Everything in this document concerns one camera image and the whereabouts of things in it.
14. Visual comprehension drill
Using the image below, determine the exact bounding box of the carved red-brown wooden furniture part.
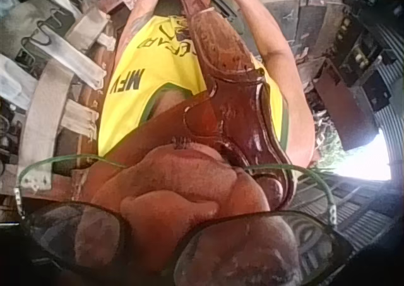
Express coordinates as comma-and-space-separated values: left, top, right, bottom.
174, 0, 297, 212

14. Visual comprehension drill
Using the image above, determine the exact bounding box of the dark cabinet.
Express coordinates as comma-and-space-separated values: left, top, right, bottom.
311, 11, 401, 152

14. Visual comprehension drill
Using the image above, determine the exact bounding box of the grey sofa frame with springs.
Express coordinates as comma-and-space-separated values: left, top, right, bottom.
0, 0, 127, 188

